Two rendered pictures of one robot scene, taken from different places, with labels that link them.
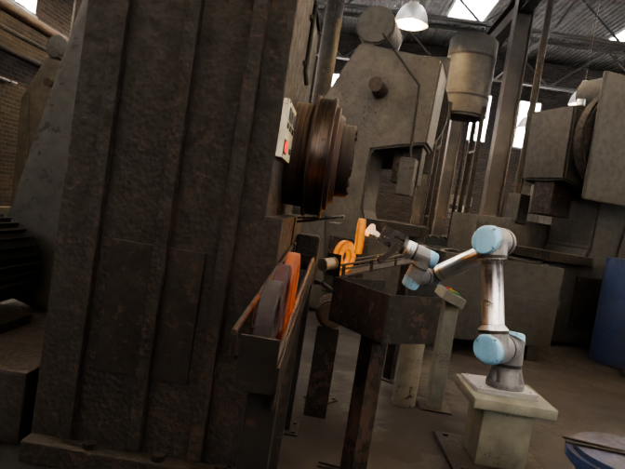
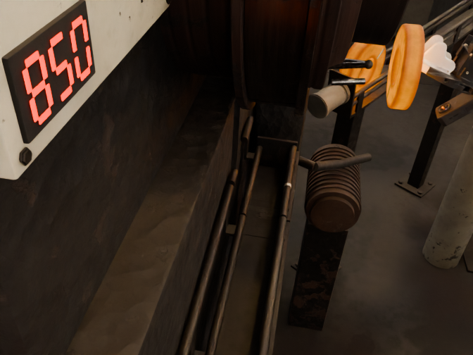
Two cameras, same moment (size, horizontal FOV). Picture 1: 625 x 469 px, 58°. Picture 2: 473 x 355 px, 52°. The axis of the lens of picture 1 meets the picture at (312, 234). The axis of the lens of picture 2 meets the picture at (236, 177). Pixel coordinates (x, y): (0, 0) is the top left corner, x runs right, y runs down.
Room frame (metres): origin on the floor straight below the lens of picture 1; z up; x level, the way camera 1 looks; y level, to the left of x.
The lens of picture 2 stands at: (1.58, 0.01, 1.21)
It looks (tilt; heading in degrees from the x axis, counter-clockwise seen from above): 38 degrees down; 6
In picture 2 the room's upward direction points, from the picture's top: 4 degrees clockwise
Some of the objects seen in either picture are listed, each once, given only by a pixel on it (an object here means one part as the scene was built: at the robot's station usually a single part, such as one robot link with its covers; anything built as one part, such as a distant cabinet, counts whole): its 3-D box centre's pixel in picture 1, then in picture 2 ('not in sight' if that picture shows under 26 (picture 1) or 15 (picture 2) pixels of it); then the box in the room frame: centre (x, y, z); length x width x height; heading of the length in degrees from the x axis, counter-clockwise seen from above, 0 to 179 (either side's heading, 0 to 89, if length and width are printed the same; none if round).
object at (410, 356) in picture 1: (411, 354); (465, 198); (2.83, -0.59, 0.26); 0.12 x 0.12 x 0.52
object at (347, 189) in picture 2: (324, 354); (320, 244); (2.54, -0.14, 0.27); 0.22 x 0.13 x 0.53; 178
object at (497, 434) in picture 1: (496, 431); not in sight; (2.27, -0.87, 0.13); 0.40 x 0.40 x 0.26; 89
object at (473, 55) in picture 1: (455, 156); not in sight; (10.92, -2.48, 2.25); 0.92 x 0.92 x 4.50
